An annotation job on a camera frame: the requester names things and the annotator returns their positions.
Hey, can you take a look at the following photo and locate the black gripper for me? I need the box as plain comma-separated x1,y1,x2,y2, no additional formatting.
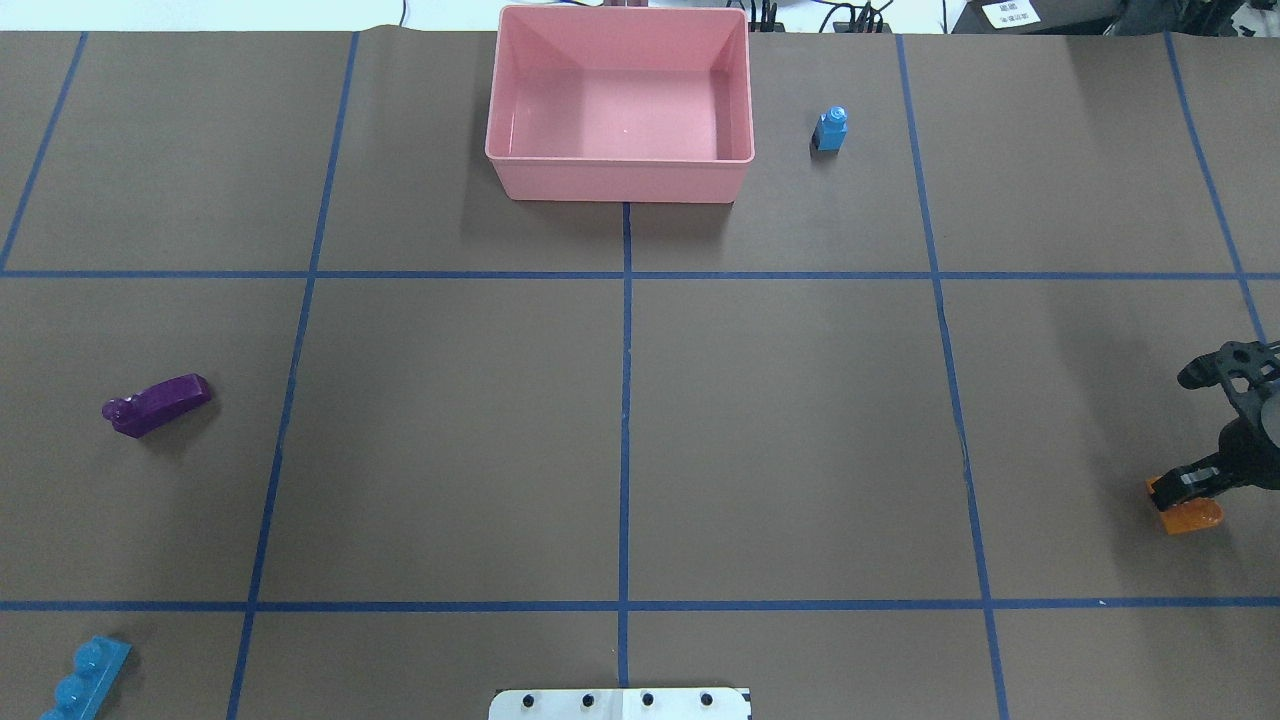
1152,341,1279,511

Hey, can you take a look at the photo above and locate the orange block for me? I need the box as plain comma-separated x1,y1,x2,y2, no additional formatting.
1158,497,1225,536

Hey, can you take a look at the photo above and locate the small blue block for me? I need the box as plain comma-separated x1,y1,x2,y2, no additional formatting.
810,105,849,152

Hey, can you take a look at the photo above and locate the purple block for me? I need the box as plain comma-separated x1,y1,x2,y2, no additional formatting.
100,373,212,439

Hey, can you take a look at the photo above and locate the black box with label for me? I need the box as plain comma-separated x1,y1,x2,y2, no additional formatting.
952,0,1181,37

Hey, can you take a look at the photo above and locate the pink plastic box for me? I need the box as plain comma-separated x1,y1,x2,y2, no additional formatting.
484,5,755,204

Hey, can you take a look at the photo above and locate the long blue stud block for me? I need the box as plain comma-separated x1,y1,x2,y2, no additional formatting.
38,635,133,719

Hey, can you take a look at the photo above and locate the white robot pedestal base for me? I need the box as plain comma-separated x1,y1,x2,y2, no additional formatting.
486,687,753,719

